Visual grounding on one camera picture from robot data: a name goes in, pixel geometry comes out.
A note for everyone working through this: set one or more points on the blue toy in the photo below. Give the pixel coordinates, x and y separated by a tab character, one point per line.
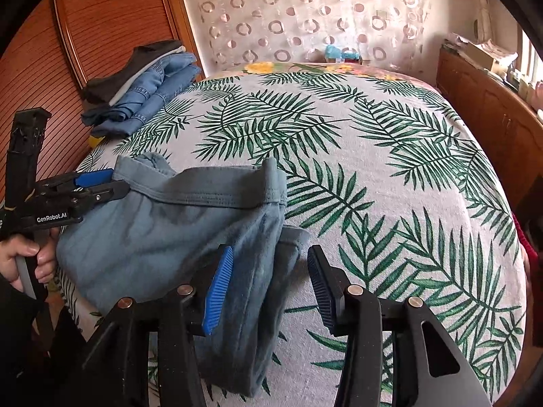
339	54

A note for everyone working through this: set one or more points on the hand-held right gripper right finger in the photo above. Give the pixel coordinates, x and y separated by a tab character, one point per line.
319	288

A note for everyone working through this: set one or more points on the circle patterned curtain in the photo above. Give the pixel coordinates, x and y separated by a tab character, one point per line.
305	12

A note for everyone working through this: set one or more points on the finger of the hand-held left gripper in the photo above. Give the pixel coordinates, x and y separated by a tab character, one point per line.
95	177
110	190

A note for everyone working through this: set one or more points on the person's left hand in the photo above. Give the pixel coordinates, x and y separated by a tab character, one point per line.
10	250

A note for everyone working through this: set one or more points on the yellow object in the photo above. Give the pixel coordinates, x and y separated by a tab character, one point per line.
95	142

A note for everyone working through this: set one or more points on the pile of papers and boxes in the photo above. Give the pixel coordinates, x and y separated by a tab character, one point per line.
483	53

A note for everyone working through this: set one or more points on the light blue pants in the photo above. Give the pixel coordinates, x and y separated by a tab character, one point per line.
161	237

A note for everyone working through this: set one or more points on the floral blanket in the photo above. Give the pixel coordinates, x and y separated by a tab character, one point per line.
331	68

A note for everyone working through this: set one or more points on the leaf print blanket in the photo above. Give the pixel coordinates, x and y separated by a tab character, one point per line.
382	169

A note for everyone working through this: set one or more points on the person's left forearm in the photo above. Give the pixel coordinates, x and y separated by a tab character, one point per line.
25	347

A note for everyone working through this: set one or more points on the folded dark blue jeans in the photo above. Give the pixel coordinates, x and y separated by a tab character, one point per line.
114	121

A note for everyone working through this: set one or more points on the window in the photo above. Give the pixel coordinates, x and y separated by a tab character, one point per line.
530	51

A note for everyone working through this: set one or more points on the wooden cabinet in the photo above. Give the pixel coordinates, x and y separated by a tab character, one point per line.
488	114

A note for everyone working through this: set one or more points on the red cloth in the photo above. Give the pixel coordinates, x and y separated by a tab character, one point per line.
524	237

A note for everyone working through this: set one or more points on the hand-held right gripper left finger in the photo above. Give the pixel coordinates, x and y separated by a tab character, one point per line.
218	292

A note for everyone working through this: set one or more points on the dark grey folded garment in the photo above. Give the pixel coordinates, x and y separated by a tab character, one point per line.
123	72

